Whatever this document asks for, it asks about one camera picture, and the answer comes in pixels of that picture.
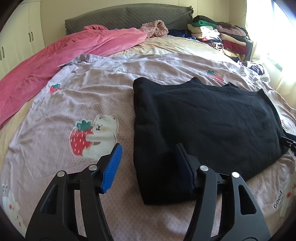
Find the blue garment by headboard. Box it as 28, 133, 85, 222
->
168, 29, 192, 39

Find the stack of folded clothes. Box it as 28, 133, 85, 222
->
187, 15, 250, 62

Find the dusty pink fuzzy garment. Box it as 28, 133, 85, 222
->
140, 20, 169, 38

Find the lilac strawberry bear bedsheet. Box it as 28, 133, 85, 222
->
1, 54, 295, 240

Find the pink plush blanket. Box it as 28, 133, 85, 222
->
1, 25, 147, 126

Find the grey quilted headboard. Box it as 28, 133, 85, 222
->
65, 3, 194, 35

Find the white bag of small clothes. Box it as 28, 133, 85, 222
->
238, 61, 270, 83

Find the black sweatshirt with orange cuff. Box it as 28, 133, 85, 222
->
133, 77, 287, 205

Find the beige bed sheet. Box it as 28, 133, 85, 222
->
1, 37, 232, 158

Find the black bedside box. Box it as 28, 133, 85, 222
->
244, 40, 253, 61

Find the cream wardrobe with black handles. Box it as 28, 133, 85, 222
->
1, 1, 45, 78

